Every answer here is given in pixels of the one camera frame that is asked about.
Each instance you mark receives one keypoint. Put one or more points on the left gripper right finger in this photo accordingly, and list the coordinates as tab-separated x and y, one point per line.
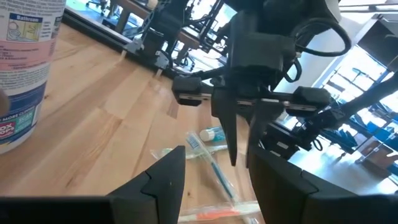
280	193

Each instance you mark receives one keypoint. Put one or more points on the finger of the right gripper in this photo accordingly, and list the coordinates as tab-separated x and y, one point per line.
227	118
265	118

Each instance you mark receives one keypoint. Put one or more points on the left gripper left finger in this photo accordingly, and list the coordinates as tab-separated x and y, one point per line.
164	186

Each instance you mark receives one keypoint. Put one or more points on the orange toothbrush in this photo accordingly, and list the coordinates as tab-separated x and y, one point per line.
217	214

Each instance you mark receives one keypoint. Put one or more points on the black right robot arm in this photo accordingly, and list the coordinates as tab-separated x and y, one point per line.
304	9

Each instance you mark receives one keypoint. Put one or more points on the small teal mouthwash bottle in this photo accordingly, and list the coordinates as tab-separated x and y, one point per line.
213	134

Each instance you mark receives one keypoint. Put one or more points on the green wrapped toothbrush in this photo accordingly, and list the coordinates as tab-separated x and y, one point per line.
168	152

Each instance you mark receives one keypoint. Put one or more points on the blue wrapped toothbrush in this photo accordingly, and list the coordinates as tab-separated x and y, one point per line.
222	179

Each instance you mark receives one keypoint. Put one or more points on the white wipes canister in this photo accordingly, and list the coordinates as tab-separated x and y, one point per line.
25	77

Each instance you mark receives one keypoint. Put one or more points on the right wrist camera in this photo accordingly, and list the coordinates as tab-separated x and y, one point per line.
264	51

